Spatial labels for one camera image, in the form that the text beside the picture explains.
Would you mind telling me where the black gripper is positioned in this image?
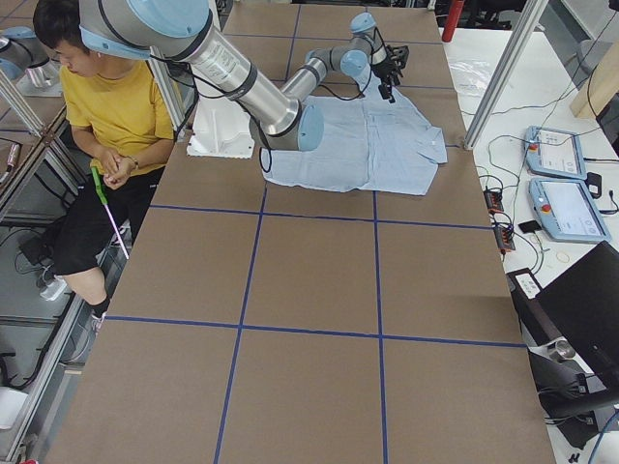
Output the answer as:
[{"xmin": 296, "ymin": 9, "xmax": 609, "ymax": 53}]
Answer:
[{"xmin": 371, "ymin": 60, "xmax": 402, "ymax": 103}]

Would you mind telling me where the orange black adapter box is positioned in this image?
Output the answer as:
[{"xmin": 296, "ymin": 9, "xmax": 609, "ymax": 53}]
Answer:
[
  {"xmin": 484, "ymin": 188, "xmax": 505, "ymax": 214},
  {"xmin": 492, "ymin": 223, "xmax": 516, "ymax": 254}
]

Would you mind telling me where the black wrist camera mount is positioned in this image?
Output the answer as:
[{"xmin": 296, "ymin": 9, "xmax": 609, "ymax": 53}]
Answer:
[{"xmin": 385, "ymin": 44, "xmax": 409, "ymax": 69}]

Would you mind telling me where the red cylinder bottle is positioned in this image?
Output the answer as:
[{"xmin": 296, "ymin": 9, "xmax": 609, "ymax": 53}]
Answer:
[{"xmin": 441, "ymin": 0, "xmax": 465, "ymax": 43}]

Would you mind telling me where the lower blue teach pendant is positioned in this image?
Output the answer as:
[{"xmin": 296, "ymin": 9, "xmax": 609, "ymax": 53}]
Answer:
[{"xmin": 528, "ymin": 177, "xmax": 611, "ymax": 244}]

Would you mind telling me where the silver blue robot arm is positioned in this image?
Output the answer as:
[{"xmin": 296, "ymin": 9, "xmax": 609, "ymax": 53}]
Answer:
[
  {"xmin": 1, "ymin": 26, "xmax": 62, "ymax": 97},
  {"xmin": 78, "ymin": 1, "xmax": 409, "ymax": 152}
]

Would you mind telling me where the clear plastic bag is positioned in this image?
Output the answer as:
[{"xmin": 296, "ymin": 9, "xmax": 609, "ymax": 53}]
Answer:
[{"xmin": 448, "ymin": 59, "xmax": 493, "ymax": 98}]

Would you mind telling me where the light blue long-sleeve shirt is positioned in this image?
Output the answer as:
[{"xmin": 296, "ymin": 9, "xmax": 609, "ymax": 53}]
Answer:
[{"xmin": 261, "ymin": 68, "xmax": 448, "ymax": 195}]

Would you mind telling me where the green handled reacher stick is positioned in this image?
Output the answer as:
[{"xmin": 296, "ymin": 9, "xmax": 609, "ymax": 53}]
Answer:
[{"xmin": 91, "ymin": 166, "xmax": 129, "ymax": 259}]

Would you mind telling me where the blue teach pendant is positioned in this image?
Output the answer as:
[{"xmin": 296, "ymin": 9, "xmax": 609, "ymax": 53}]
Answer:
[
  {"xmin": 524, "ymin": 126, "xmax": 587, "ymax": 181},
  {"xmin": 528, "ymin": 177, "xmax": 611, "ymax": 244}
]

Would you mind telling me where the black computer monitor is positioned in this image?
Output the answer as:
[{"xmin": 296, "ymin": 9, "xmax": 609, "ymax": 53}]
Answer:
[{"xmin": 507, "ymin": 242, "xmax": 618, "ymax": 449}]

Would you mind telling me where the person in yellow shirt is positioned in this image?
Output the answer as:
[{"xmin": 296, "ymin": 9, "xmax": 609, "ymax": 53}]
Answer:
[{"xmin": 33, "ymin": 1, "xmax": 174, "ymax": 332}]

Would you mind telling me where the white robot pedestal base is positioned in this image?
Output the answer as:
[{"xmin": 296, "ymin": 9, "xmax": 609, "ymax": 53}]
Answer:
[{"xmin": 187, "ymin": 97, "xmax": 254, "ymax": 159}]

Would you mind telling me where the white power strip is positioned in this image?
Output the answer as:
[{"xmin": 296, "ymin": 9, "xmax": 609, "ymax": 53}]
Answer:
[{"xmin": 40, "ymin": 275, "xmax": 67, "ymax": 302}]

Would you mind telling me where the aluminium frame post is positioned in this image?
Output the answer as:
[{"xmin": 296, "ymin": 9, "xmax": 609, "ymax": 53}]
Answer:
[{"xmin": 463, "ymin": 0, "xmax": 548, "ymax": 150}]

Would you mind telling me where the grey office chair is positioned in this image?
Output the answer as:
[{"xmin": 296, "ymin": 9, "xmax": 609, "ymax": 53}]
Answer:
[{"xmin": 576, "ymin": 40, "xmax": 612, "ymax": 75}]

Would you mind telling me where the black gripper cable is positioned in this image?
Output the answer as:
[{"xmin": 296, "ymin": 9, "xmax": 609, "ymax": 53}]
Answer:
[{"xmin": 318, "ymin": 72, "xmax": 373, "ymax": 102}]

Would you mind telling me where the upper blue teach pendant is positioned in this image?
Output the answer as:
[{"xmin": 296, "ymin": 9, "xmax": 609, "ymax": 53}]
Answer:
[{"xmin": 524, "ymin": 126, "xmax": 587, "ymax": 181}]

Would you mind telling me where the upper orange black adapter box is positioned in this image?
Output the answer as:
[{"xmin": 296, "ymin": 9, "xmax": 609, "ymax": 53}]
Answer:
[{"xmin": 484, "ymin": 188, "xmax": 505, "ymax": 214}]

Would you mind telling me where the lower orange black adapter box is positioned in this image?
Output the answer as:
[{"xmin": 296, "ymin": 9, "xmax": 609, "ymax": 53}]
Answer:
[{"xmin": 492, "ymin": 223, "xmax": 516, "ymax": 254}]

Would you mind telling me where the wooden board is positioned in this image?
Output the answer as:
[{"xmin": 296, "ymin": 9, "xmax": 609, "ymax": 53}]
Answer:
[{"xmin": 570, "ymin": 42, "xmax": 618, "ymax": 119}]

